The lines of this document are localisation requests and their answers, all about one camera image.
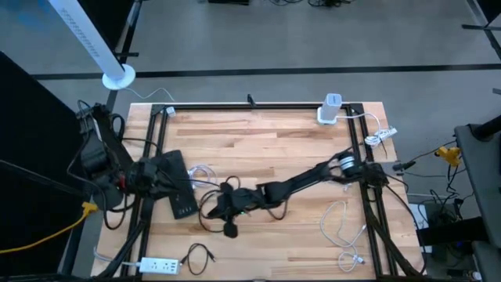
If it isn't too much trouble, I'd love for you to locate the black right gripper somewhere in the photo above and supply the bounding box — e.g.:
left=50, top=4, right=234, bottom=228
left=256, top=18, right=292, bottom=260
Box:
left=206, top=182, right=275, bottom=219

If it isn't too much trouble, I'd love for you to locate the black USB cable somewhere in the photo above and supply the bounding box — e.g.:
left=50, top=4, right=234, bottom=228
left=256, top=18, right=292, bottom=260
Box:
left=197, top=175, right=238, bottom=235

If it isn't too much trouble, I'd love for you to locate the black power strip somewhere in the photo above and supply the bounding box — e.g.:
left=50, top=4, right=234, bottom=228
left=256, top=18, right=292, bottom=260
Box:
left=159, top=149, right=200, bottom=220

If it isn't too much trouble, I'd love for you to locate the long white USB cable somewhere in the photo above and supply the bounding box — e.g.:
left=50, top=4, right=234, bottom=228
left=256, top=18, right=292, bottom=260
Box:
left=319, top=200, right=368, bottom=248

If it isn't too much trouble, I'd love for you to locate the white tower power strip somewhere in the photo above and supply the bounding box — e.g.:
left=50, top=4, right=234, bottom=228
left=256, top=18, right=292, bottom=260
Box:
left=315, top=92, right=344, bottom=125

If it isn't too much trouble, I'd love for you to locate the white flat power strip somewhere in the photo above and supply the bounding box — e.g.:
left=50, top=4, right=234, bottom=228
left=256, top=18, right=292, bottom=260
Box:
left=139, top=256, right=182, bottom=275

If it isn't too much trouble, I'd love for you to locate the white tower fan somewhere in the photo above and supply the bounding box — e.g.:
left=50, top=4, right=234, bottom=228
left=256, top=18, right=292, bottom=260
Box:
left=46, top=0, right=137, bottom=91

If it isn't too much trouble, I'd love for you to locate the black floor box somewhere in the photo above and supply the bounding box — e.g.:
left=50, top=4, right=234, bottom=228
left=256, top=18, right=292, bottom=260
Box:
left=416, top=226, right=490, bottom=247

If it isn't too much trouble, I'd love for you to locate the yellow connector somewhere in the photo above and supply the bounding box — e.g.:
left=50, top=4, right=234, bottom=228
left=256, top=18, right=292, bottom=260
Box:
left=434, top=145, right=462, bottom=168

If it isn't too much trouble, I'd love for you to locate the dark grey cart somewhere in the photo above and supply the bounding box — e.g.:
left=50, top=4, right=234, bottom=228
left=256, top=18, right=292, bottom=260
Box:
left=453, top=115, right=501, bottom=282

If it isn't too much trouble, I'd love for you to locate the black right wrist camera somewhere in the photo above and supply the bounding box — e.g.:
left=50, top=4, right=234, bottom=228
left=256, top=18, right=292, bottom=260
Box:
left=222, top=214, right=240, bottom=239

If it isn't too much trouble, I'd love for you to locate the short black cable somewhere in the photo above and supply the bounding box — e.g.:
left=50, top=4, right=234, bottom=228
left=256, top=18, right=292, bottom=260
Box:
left=179, top=242, right=217, bottom=276

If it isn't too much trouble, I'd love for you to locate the thin white fan cord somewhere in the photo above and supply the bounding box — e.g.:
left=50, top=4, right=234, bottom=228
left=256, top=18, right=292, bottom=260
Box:
left=124, top=87, right=176, bottom=103

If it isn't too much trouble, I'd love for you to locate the white flat strip cord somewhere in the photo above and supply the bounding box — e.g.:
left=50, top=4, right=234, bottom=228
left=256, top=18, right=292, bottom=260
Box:
left=92, top=246, right=142, bottom=268

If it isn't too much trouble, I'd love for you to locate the black aluminium table frame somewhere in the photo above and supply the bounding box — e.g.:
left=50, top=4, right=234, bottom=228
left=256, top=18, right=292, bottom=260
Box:
left=93, top=102, right=427, bottom=281

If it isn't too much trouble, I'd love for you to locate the yellow cable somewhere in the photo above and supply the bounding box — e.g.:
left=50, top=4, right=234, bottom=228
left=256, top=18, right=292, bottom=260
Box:
left=0, top=201, right=99, bottom=255

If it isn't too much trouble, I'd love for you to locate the small white charging cable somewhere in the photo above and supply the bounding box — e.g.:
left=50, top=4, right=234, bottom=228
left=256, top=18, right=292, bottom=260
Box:
left=337, top=250, right=366, bottom=273

